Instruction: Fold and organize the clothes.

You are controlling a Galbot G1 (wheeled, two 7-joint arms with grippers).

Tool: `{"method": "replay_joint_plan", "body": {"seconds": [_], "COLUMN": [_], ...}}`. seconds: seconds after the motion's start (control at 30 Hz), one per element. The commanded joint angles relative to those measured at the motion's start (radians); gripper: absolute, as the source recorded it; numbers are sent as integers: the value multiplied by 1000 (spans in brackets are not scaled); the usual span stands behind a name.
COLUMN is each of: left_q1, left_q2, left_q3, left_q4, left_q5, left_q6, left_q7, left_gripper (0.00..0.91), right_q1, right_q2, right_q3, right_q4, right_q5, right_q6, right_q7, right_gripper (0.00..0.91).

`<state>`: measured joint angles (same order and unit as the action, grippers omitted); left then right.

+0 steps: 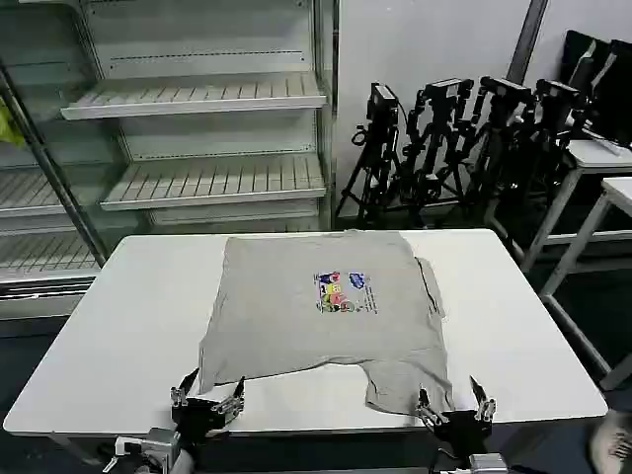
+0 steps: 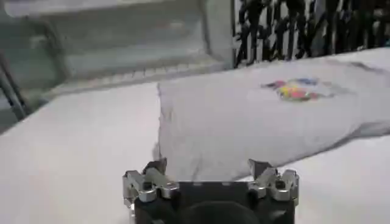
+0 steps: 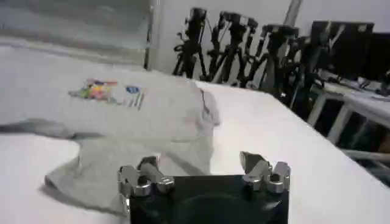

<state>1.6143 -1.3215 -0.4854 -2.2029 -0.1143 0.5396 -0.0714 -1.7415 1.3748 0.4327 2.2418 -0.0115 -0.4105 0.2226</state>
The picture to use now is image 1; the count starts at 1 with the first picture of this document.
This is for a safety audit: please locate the black monitor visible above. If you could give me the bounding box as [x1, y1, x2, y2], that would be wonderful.
[590, 38, 632, 150]
[561, 29, 612, 100]

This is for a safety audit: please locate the person's foot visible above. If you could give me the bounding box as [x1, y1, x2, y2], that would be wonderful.
[586, 408, 632, 474]

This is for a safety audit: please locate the large white table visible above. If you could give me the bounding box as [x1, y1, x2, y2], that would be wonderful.
[2, 227, 609, 438]

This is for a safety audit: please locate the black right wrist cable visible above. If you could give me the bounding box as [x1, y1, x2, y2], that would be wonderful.
[427, 441, 458, 474]

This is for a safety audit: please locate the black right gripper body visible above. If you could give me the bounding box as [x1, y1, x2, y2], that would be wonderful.
[433, 409, 496, 458]

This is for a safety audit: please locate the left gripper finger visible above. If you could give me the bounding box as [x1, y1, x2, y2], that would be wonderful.
[170, 366, 200, 408]
[210, 375, 247, 417]

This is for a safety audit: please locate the glass-fronted white shelf unit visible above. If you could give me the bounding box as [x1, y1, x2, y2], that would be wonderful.
[0, 0, 109, 322]

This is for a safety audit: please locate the grey printed t-shirt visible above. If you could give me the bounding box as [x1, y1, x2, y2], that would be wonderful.
[197, 229, 454, 415]

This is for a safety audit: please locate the white empty shelf unit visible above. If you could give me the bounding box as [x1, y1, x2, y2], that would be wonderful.
[58, 0, 342, 234]

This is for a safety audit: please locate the yellow-green cloth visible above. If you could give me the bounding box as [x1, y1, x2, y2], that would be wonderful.
[0, 96, 25, 149]

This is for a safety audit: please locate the grey wall column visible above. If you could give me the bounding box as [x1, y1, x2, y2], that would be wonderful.
[507, 0, 550, 83]

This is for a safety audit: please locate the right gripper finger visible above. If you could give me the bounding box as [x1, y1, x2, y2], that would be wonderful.
[415, 387, 448, 427]
[469, 374, 498, 423]

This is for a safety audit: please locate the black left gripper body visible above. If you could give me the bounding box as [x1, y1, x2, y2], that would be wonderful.
[171, 396, 245, 448]

